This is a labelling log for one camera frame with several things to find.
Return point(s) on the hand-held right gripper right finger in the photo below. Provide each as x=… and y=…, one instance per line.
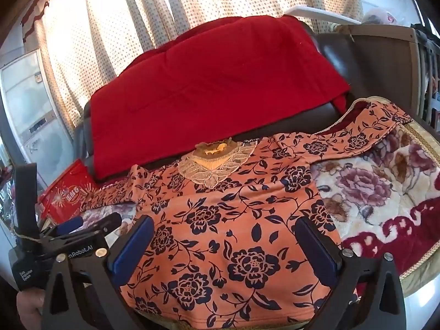
x=318, y=249

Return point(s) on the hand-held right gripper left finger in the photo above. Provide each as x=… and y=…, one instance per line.
x=131, y=247

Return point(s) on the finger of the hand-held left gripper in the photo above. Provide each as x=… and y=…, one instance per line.
x=103, y=220
x=70, y=226

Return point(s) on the orange floral shirt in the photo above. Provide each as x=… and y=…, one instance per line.
x=233, y=220

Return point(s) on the person's left hand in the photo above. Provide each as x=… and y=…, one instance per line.
x=30, y=306

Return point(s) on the red gift bag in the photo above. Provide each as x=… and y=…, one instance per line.
x=65, y=192

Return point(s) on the floral plush blanket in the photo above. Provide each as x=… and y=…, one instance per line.
x=367, y=185

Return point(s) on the white cabinet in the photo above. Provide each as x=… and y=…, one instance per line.
x=31, y=110

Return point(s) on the red blanket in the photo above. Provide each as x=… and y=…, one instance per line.
x=206, y=92

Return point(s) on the dotted cream curtain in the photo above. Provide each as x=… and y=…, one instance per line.
x=103, y=41

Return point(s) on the dark brown sofa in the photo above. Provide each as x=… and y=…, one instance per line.
x=361, y=68

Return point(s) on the grey wooden crib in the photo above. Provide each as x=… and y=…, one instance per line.
x=395, y=51

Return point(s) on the white tray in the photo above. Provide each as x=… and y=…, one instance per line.
x=319, y=13

